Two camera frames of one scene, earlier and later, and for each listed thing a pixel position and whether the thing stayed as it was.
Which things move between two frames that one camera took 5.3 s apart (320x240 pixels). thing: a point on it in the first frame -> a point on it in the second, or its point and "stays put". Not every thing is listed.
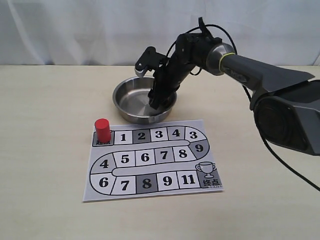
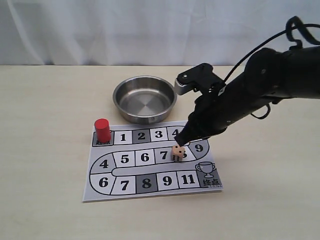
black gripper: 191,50 -> 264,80
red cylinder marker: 103,130 stays put
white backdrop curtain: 63,33 stays put
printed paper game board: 151,159 stays put
